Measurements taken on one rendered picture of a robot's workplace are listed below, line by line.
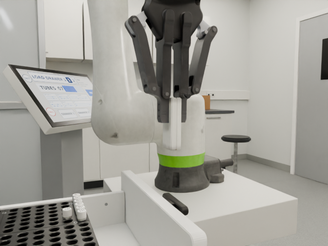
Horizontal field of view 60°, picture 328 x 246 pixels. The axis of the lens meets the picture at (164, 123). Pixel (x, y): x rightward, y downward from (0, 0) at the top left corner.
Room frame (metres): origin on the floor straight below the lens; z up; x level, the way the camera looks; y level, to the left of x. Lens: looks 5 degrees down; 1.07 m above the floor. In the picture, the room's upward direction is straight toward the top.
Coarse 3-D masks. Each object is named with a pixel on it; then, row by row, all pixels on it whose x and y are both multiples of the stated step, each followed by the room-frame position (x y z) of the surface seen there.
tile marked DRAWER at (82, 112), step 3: (78, 108) 1.27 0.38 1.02; (81, 108) 1.29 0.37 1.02; (84, 108) 1.31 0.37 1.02; (78, 111) 1.25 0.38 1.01; (81, 111) 1.27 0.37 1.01; (84, 111) 1.29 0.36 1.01; (87, 111) 1.31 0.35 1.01; (81, 114) 1.25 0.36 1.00; (84, 114) 1.27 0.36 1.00; (87, 114) 1.29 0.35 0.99; (90, 114) 1.31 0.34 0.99
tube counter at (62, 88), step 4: (56, 84) 1.27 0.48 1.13; (60, 88) 1.27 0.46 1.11; (64, 88) 1.30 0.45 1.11; (68, 88) 1.32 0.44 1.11; (72, 88) 1.35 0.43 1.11; (76, 88) 1.38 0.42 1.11; (80, 88) 1.41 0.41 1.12; (72, 92) 1.33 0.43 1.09; (76, 92) 1.36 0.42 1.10; (80, 92) 1.39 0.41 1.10; (84, 92) 1.42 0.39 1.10
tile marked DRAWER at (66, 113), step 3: (60, 111) 1.14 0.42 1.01; (63, 111) 1.16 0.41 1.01; (66, 111) 1.18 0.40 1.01; (69, 111) 1.20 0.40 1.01; (72, 111) 1.21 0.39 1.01; (63, 114) 1.15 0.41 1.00; (66, 114) 1.16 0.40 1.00; (69, 114) 1.18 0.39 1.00; (72, 114) 1.20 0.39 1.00; (75, 114) 1.21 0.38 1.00; (63, 117) 1.13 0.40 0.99; (66, 117) 1.15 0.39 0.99; (69, 117) 1.16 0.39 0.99; (72, 117) 1.18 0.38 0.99; (75, 117) 1.20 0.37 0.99
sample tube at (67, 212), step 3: (66, 207) 0.39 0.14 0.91; (69, 207) 0.39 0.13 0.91; (63, 210) 0.38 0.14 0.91; (66, 210) 0.38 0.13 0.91; (69, 210) 0.38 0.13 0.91; (63, 213) 0.38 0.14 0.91; (66, 213) 0.38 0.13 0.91; (69, 213) 0.38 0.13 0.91; (63, 216) 0.38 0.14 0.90; (66, 216) 0.38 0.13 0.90; (69, 216) 0.38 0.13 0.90
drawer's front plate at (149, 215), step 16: (128, 176) 0.50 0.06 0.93; (128, 192) 0.49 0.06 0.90; (144, 192) 0.41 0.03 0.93; (128, 208) 0.49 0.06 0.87; (144, 208) 0.41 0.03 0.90; (160, 208) 0.35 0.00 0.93; (176, 208) 0.35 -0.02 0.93; (128, 224) 0.49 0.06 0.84; (144, 224) 0.41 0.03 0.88; (160, 224) 0.35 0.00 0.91; (176, 224) 0.31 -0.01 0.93; (192, 224) 0.30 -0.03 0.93; (144, 240) 0.41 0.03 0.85; (160, 240) 0.35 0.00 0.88; (176, 240) 0.31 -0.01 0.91; (192, 240) 0.28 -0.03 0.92
